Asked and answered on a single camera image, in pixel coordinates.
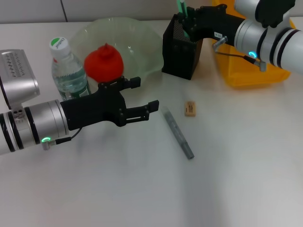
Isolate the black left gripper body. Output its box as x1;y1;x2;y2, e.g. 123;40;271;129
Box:
60;81;127;131

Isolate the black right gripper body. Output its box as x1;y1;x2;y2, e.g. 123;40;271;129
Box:
194;4;244;44

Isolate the green utility knife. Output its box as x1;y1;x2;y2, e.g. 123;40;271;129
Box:
176;0;191;40

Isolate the red-orange toy orange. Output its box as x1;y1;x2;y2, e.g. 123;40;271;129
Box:
84;42;125;83

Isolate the green label water bottle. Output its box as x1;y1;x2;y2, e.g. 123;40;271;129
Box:
48;36;92;102

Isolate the pale green glass fruit plate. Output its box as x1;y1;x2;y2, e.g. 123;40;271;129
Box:
68;16;164;83

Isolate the tan rubber eraser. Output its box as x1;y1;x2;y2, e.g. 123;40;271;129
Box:
184;101;197;118

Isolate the black mesh pen holder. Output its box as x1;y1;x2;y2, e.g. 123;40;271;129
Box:
161;13;207;81

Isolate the yellow plastic storage bin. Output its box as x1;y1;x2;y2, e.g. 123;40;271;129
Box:
212;0;296;88

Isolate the right gripper connector cable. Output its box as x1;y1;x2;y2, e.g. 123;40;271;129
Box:
212;35;267;72

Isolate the gripper connector cable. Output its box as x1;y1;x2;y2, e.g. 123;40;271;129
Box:
41;129;80;151
212;35;267;72

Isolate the left gripper connector cable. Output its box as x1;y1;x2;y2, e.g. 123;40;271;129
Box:
41;129;80;151

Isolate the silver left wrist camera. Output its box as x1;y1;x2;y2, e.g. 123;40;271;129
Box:
0;49;41;109

